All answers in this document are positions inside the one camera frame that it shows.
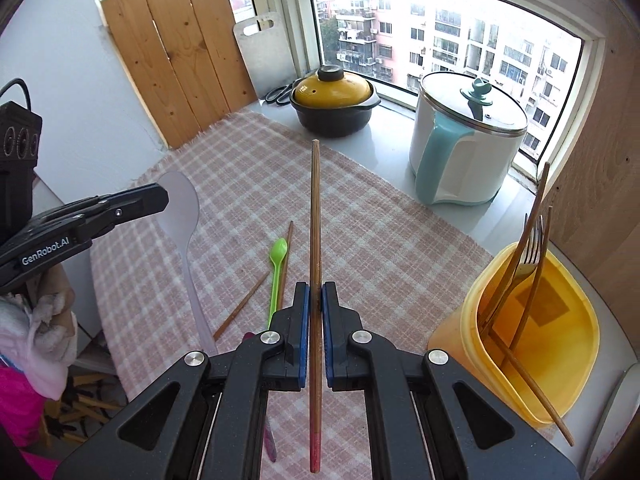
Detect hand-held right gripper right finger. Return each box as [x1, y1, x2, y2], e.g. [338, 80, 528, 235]
[321, 281, 588, 480]

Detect yellow plastic container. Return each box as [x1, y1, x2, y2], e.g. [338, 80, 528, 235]
[427, 241, 601, 428]

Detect black scissors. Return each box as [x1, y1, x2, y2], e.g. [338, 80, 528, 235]
[261, 77, 303, 107]

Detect apartment buildings outside window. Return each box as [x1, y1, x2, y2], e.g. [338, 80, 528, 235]
[227, 0, 583, 161]

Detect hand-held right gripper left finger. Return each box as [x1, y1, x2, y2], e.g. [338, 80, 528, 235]
[52, 281, 313, 480]

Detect person's garment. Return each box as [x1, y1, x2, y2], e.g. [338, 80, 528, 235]
[0, 365, 58, 480]

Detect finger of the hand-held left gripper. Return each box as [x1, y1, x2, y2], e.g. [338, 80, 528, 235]
[31, 183, 170, 240]

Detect white pot teal handle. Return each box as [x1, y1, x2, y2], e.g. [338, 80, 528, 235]
[408, 71, 530, 207]

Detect large light wood panel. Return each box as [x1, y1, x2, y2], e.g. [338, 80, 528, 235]
[537, 20, 640, 361]

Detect wooden plank board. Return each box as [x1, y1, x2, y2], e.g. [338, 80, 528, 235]
[101, 0, 258, 150]

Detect white window frame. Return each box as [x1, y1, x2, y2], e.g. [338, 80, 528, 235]
[85, 0, 608, 196]

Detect pink plaid cloth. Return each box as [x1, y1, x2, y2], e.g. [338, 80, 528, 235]
[90, 110, 496, 480]

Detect black pot yellow lid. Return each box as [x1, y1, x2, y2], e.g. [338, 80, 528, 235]
[289, 65, 382, 138]

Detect white cutting board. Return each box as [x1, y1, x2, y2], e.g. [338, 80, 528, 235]
[232, 11, 301, 102]

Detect black cable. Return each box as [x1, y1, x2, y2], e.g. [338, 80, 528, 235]
[0, 78, 33, 111]

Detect translucent rice paddle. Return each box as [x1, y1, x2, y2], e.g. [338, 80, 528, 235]
[157, 170, 219, 356]

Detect green plastic spoon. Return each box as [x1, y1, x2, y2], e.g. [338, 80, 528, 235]
[268, 238, 289, 328]

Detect yellow black floor clutter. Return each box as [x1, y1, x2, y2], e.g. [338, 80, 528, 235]
[47, 370, 126, 446]

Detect flower print rice cooker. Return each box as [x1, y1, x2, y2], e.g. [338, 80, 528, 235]
[582, 360, 633, 480]

